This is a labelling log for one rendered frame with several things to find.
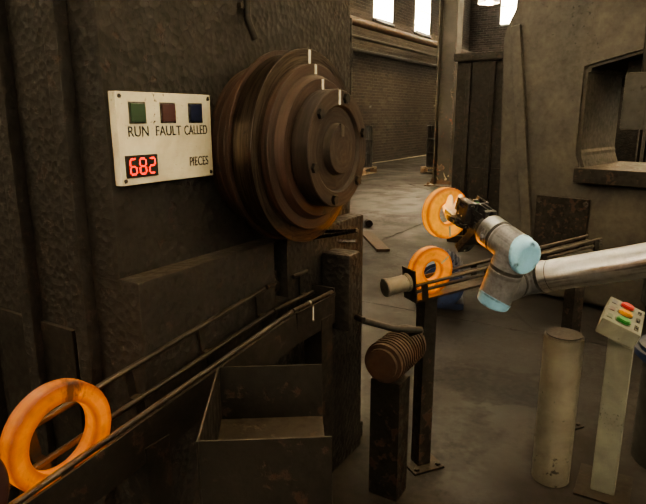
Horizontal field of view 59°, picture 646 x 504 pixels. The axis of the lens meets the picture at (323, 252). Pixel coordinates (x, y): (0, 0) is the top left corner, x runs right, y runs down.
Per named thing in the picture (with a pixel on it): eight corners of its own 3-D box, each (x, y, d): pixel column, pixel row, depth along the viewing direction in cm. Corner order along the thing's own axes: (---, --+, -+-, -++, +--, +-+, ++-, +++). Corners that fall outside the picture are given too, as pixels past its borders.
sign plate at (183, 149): (115, 185, 112) (107, 90, 108) (207, 174, 133) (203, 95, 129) (123, 186, 110) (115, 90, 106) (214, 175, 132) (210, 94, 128)
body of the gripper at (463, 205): (477, 194, 165) (503, 211, 156) (470, 220, 169) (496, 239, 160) (455, 196, 162) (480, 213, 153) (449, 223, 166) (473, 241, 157)
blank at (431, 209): (419, 191, 171) (426, 192, 168) (461, 183, 176) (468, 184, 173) (422, 241, 174) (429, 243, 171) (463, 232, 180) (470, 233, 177)
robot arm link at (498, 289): (518, 309, 157) (535, 270, 151) (496, 318, 149) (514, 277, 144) (490, 292, 162) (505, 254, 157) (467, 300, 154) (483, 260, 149)
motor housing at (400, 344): (359, 495, 183) (361, 340, 171) (388, 461, 202) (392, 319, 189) (396, 509, 177) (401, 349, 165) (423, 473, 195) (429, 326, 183)
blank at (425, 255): (421, 300, 188) (427, 303, 185) (398, 267, 182) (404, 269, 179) (454, 269, 191) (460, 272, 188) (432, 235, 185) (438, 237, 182)
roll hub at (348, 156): (291, 213, 131) (289, 87, 125) (350, 198, 154) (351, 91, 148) (311, 215, 128) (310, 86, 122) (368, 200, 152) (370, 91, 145)
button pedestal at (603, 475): (571, 498, 182) (591, 316, 167) (582, 461, 202) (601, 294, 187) (627, 516, 174) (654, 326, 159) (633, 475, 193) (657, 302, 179)
